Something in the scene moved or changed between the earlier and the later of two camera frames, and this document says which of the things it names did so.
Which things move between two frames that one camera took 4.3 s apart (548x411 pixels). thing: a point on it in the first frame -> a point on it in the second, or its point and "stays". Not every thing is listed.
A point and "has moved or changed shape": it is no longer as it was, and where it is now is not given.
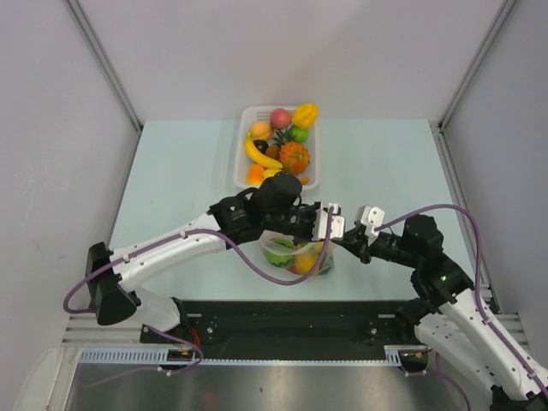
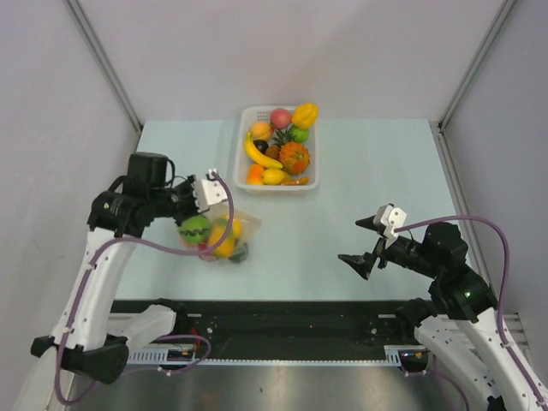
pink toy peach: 281,118 stays
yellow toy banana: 257,156 stays
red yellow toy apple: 293,269 -> 202,246
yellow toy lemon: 306,256 has moved or changed shape
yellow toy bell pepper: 305,115 stays
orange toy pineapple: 294,156 stays
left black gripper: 311,210 -> 188,185
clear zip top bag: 283,253 has moved or changed shape
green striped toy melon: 280,253 has moved or changed shape
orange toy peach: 261,130 stays
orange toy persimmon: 254,175 stays
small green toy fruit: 299,134 stays
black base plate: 271,324 stays
